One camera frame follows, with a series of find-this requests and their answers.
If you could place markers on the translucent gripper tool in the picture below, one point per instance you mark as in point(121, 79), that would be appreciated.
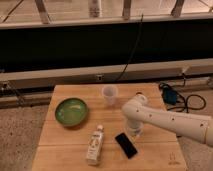
point(133, 131)

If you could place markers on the black eraser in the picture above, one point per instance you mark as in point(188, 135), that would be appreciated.
point(126, 145)

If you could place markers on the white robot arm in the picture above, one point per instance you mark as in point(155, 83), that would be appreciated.
point(196, 127)

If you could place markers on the white plastic bottle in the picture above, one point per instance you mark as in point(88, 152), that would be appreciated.
point(95, 146)

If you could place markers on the clear plastic cup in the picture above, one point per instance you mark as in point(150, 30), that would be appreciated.
point(109, 92)

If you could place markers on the blue power adapter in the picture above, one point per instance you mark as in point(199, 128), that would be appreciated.
point(169, 96)

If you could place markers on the green bowl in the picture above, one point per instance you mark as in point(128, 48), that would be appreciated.
point(71, 112)

